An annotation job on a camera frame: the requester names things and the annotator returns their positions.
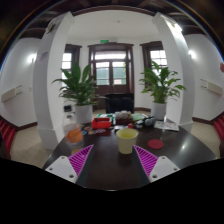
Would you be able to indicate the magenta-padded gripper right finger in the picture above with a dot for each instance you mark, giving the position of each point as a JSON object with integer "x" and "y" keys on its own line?
{"x": 161, "y": 168}

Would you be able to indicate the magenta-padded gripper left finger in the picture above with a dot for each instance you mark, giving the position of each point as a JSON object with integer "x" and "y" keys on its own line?
{"x": 63, "y": 168}

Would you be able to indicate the orange drink plastic bottle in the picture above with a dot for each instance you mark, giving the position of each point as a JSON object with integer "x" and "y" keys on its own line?
{"x": 74, "y": 138}

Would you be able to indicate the flat round red coaster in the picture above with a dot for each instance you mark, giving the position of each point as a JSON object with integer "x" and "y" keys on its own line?
{"x": 155, "y": 144}

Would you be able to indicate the printed magazine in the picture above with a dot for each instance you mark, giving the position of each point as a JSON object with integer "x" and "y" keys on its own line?
{"x": 166, "y": 125}

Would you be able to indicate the pale yellow cup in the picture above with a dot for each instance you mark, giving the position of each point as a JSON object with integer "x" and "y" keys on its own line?
{"x": 126, "y": 141}

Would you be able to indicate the green cloth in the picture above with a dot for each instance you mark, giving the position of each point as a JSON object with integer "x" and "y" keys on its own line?
{"x": 138, "y": 116}

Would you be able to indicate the leafy plant in white pot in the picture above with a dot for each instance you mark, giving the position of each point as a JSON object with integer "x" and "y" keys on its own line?
{"x": 83, "y": 113}
{"x": 158, "y": 111}

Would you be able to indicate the red plastic box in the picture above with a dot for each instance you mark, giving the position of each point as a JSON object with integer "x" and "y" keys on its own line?
{"x": 101, "y": 123}

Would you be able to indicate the box of small jars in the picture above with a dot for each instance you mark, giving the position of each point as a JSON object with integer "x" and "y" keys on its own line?
{"x": 123, "y": 117}

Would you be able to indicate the green and white box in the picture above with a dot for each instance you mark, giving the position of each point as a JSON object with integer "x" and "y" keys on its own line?
{"x": 105, "y": 116}

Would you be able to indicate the red carpeted staircase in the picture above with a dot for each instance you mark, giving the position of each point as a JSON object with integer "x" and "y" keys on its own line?
{"x": 220, "y": 126}
{"x": 6, "y": 131}

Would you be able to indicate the black chair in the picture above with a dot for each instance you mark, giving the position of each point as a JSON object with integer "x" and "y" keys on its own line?
{"x": 119, "y": 103}

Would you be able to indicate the dark framed window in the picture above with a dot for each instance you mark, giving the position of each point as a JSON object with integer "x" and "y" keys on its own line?
{"x": 158, "y": 56}
{"x": 67, "y": 61}

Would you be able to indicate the dark wooden glazed door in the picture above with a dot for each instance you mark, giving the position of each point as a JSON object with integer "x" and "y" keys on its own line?
{"x": 110, "y": 71}

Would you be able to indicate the green exit sign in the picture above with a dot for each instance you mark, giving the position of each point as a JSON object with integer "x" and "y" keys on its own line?
{"x": 104, "y": 41}

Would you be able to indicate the white wall heater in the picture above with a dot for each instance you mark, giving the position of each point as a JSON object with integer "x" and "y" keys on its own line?
{"x": 11, "y": 94}
{"x": 213, "y": 87}

